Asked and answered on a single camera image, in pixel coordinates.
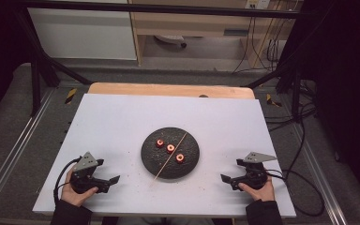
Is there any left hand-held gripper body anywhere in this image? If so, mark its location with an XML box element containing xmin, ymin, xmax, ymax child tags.
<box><xmin>69</xmin><ymin>151</ymin><xmax>111</xmax><ymax>194</ymax></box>

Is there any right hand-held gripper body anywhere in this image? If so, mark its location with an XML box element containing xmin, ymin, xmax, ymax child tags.
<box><xmin>231</xmin><ymin>152</ymin><xmax>278</xmax><ymax>191</ymax></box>

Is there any round black plate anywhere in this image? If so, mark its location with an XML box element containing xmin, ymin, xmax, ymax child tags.
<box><xmin>141</xmin><ymin>127</ymin><xmax>201</xmax><ymax>180</ymax></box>

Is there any thin wooden skewer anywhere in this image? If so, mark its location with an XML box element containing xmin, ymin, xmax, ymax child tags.
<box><xmin>153</xmin><ymin>131</ymin><xmax>188</xmax><ymax>181</ymax></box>

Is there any person's left hand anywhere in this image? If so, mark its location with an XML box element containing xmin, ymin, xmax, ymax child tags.
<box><xmin>60</xmin><ymin>168</ymin><xmax>99</xmax><ymax>207</ymax></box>

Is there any person's right hand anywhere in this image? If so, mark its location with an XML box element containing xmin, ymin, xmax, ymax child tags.
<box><xmin>237</xmin><ymin>176</ymin><xmax>277</xmax><ymax>203</ymax></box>

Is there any wooden table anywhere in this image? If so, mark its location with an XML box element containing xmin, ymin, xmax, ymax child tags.
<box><xmin>87</xmin><ymin>82</ymin><xmax>256</xmax><ymax>100</ymax></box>

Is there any white cabinet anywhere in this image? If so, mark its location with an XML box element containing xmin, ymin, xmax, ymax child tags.
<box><xmin>27</xmin><ymin>7</ymin><xmax>138</xmax><ymax>61</ymax></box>

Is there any grey chair base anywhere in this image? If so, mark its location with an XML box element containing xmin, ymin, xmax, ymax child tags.
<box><xmin>154</xmin><ymin>34</ymin><xmax>188</xmax><ymax>49</ymax></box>

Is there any light wooden desk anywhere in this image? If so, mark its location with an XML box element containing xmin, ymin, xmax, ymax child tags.
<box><xmin>127</xmin><ymin>0</ymin><xmax>296</xmax><ymax>68</ymax></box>

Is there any white power strip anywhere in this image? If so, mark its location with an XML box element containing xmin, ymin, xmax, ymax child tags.
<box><xmin>245</xmin><ymin>0</ymin><xmax>272</xmax><ymax>10</ymax></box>

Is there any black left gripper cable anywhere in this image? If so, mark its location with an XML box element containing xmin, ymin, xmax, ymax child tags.
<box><xmin>52</xmin><ymin>157</ymin><xmax>83</xmax><ymax>206</ymax></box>

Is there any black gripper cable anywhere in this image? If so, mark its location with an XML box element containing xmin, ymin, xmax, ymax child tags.
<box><xmin>263</xmin><ymin>168</ymin><xmax>325</xmax><ymax>218</ymax></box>
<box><xmin>52</xmin><ymin>157</ymin><xmax>83</xmax><ymax>206</ymax></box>

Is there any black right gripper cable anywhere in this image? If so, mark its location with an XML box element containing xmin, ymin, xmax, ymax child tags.
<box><xmin>263</xmin><ymin>168</ymin><xmax>325</xmax><ymax>218</ymax></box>

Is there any aluminium floor rail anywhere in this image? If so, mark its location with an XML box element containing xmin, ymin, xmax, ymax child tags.
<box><xmin>289</xmin><ymin>120</ymin><xmax>350</xmax><ymax>225</ymax></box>
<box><xmin>0</xmin><ymin>88</ymin><xmax>56</xmax><ymax>214</ymax></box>

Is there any black floor cable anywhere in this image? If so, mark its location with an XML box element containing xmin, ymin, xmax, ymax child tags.
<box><xmin>263</xmin><ymin>79</ymin><xmax>318</xmax><ymax>132</ymax></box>

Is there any bundle of hanging cables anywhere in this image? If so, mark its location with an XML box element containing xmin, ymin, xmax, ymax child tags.
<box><xmin>232</xmin><ymin>8</ymin><xmax>290</xmax><ymax>74</ymax></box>

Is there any black metal frame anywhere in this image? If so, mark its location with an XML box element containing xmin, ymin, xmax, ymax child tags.
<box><xmin>12</xmin><ymin>0</ymin><xmax>313</xmax><ymax>117</ymax></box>

